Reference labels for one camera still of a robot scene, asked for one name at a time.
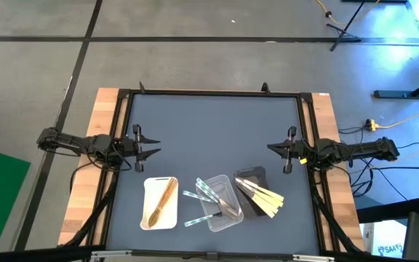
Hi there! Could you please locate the blue-grey table mat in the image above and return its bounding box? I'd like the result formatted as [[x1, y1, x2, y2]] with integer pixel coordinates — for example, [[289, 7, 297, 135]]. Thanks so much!
[[105, 93, 322, 255]]

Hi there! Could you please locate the black desk beam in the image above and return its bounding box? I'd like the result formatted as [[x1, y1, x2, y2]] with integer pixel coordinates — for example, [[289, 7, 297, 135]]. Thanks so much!
[[356, 196, 419, 223]]

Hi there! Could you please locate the black aluminium table frame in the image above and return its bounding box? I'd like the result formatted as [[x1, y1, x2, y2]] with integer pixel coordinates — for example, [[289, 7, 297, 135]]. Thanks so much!
[[58, 82, 369, 262]]

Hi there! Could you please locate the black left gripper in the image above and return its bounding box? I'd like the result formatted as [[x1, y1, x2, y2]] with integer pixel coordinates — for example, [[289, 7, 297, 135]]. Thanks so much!
[[120, 124, 162, 173]]

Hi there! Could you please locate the silver aluminium bracket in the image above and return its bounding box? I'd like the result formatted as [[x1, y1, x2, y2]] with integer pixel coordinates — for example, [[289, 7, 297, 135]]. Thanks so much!
[[292, 253, 336, 262], [90, 249, 135, 261]]

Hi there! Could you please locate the black tripod stand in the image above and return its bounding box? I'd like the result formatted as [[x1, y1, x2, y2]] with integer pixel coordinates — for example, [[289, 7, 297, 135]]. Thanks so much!
[[326, 0, 362, 52]]

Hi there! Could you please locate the yellow cord with plug block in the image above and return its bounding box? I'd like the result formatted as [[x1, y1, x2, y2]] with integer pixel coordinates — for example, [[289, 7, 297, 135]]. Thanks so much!
[[364, 103, 419, 132]]

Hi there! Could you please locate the yellow extension cord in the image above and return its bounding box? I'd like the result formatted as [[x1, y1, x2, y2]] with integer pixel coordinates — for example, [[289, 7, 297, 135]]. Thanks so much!
[[315, 0, 382, 26]]

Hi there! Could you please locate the white printed carton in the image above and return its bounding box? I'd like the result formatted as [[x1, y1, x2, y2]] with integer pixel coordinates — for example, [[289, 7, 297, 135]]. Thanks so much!
[[371, 221, 406, 258]]

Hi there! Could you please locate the white plastic bin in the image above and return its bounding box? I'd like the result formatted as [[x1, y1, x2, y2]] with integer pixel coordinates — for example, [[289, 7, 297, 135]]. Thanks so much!
[[140, 176, 180, 231]]

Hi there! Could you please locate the slim gold cutlery piece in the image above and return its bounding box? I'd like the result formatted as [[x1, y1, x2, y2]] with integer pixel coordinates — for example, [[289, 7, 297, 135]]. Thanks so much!
[[156, 177, 179, 215], [154, 178, 177, 219], [153, 180, 176, 221]]

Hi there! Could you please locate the black floor cable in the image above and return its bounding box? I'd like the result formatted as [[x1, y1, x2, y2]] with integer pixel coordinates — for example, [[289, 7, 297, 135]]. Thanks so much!
[[338, 125, 419, 202]]

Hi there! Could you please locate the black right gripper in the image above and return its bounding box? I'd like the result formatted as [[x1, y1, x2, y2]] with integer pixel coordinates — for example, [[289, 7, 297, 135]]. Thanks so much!
[[266, 125, 309, 175]]

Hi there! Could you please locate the clear plastic bin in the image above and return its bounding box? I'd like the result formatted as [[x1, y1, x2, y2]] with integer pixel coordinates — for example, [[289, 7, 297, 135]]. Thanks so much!
[[194, 173, 245, 233]]

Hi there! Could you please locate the black plastic bin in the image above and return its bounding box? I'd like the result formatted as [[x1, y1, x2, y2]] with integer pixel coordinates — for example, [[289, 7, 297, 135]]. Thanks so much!
[[233, 165, 274, 220]]

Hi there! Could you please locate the black desk leg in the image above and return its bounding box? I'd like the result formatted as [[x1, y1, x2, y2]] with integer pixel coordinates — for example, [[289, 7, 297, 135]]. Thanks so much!
[[373, 71, 419, 100]]

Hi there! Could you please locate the pale yellow handled cutlery piece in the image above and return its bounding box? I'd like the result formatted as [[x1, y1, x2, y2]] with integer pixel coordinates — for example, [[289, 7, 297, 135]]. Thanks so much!
[[243, 183, 284, 206]]

